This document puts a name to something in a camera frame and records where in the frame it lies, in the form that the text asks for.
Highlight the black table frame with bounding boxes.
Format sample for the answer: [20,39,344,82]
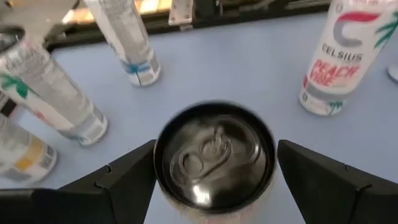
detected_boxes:
[43,0,332,52]

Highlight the white Celsius Peach Vibe can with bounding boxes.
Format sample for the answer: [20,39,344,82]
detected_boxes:
[0,27,109,147]
[298,0,398,117]

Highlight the white Celsius can blue band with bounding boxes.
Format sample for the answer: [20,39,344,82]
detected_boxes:
[83,0,162,87]

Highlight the white metal corner bracket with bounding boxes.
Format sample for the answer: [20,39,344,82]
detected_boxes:
[167,0,194,31]

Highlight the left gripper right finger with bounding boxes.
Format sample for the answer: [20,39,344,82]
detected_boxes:
[276,139,398,224]

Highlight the blue table mat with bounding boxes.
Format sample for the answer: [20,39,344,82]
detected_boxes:
[0,11,398,224]

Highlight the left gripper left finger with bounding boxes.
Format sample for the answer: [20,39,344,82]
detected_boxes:
[0,139,158,224]

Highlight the white Celsius can yellow band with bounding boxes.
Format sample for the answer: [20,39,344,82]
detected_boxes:
[153,100,278,224]
[0,98,58,184]

